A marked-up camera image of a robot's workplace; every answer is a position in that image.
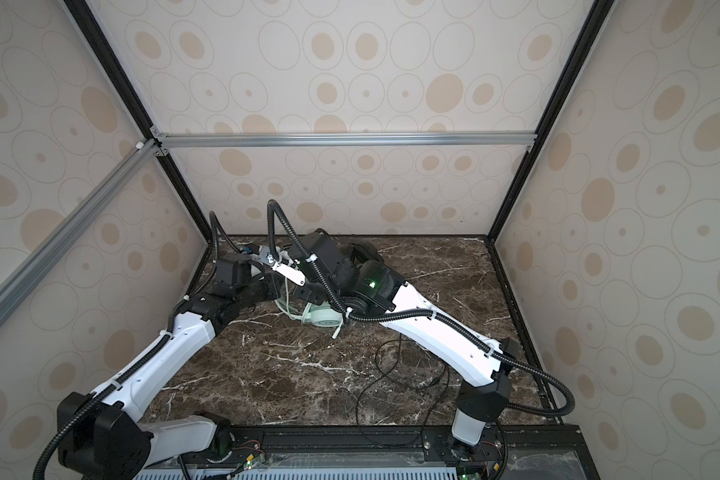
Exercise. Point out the black vertical frame post left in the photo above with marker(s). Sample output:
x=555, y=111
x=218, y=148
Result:
x=83, y=16

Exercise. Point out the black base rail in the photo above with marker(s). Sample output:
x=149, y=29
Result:
x=385, y=452

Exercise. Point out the black vertical frame post right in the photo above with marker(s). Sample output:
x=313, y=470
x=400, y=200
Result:
x=592, y=26

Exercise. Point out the mint green headphones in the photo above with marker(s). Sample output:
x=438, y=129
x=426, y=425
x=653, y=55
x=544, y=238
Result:
x=322, y=315

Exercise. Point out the black vertical frame post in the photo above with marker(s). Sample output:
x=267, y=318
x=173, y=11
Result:
x=592, y=26
x=83, y=16

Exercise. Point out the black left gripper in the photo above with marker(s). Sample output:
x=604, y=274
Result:
x=274, y=288

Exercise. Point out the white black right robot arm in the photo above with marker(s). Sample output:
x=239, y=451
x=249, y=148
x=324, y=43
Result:
x=364, y=289

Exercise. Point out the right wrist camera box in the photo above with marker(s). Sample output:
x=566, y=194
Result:
x=280, y=261

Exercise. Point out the silver aluminium left rail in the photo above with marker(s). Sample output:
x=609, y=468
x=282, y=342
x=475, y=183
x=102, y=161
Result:
x=16, y=288

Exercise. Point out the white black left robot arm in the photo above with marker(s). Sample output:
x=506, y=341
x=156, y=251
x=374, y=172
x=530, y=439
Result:
x=101, y=436

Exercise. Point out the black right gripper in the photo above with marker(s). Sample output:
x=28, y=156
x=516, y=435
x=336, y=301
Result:
x=303, y=293

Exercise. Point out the black blue headphones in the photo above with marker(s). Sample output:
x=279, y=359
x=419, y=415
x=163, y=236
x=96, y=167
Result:
x=366, y=249

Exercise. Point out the silver aluminium rail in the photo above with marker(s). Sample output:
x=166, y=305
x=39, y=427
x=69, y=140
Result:
x=16, y=288
x=385, y=139

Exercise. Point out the silver aluminium back rail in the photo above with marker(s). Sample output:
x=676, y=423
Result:
x=385, y=139

